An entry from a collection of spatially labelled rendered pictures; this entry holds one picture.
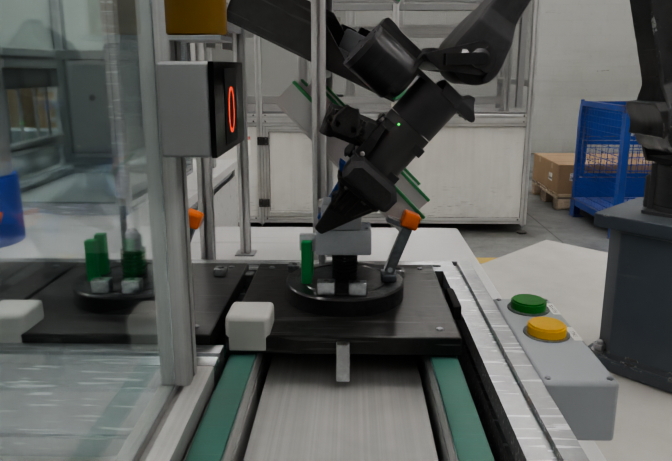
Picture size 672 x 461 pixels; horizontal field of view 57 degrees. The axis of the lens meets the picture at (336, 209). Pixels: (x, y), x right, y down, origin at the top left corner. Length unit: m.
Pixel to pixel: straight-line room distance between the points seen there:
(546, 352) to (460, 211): 4.19
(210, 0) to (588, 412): 0.48
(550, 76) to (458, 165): 4.95
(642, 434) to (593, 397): 0.15
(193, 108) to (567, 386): 0.40
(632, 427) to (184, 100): 0.57
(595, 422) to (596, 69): 9.20
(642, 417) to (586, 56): 9.02
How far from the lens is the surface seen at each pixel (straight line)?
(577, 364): 0.65
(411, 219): 0.72
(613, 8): 9.85
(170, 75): 0.48
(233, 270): 0.85
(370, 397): 0.65
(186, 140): 0.48
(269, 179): 4.74
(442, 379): 0.62
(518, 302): 0.76
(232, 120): 0.53
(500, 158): 4.82
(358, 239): 0.71
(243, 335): 0.65
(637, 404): 0.83
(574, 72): 9.66
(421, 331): 0.66
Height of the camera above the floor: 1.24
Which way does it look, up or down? 13 degrees down
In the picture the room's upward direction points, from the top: straight up
